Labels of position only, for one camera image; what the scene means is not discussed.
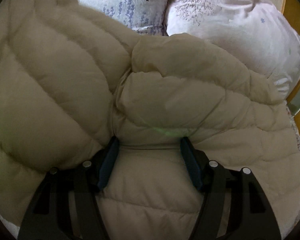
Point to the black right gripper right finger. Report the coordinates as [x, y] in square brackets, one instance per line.
[234, 203]

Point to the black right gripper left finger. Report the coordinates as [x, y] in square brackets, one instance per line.
[64, 205]

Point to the beige puffer down jacket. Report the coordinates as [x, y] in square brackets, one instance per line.
[71, 78]

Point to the right pink tree pillow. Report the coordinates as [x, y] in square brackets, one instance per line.
[253, 31]

